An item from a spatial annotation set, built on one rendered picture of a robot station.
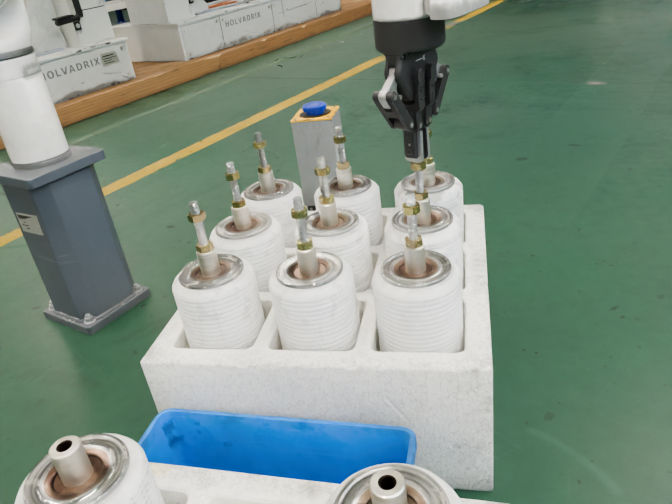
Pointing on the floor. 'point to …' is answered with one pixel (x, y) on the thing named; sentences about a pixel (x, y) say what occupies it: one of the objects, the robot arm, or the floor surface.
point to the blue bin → (274, 444)
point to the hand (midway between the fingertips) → (417, 143)
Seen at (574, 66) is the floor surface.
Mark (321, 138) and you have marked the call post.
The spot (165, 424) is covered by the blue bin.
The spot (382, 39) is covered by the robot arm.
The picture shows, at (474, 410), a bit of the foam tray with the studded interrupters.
